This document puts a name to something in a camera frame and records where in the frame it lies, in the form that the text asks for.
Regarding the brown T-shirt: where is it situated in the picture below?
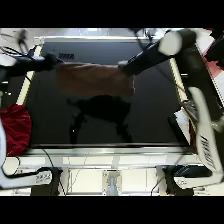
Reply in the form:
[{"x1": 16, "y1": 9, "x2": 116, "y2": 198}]
[{"x1": 54, "y1": 62, "x2": 136, "y2": 98}]

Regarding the silver frame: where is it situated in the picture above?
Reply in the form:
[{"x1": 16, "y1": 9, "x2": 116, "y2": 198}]
[{"x1": 0, "y1": 143, "x2": 224, "y2": 197}]

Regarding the red garment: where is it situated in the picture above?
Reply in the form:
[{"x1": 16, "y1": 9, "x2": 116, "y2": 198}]
[{"x1": 0, "y1": 103, "x2": 34, "y2": 158}]

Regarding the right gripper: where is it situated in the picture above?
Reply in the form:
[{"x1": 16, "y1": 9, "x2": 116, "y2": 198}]
[{"x1": 118, "y1": 59, "x2": 137, "y2": 78}]

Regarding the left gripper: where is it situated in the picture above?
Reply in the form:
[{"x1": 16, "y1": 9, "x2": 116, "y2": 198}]
[{"x1": 43, "y1": 52, "x2": 64, "y2": 72}]

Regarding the grey garment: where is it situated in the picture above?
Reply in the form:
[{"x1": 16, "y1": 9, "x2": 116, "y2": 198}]
[{"x1": 181, "y1": 99, "x2": 200, "y2": 122}]

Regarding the black cable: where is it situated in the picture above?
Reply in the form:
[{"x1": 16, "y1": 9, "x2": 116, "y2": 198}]
[{"x1": 34, "y1": 145, "x2": 66, "y2": 197}]

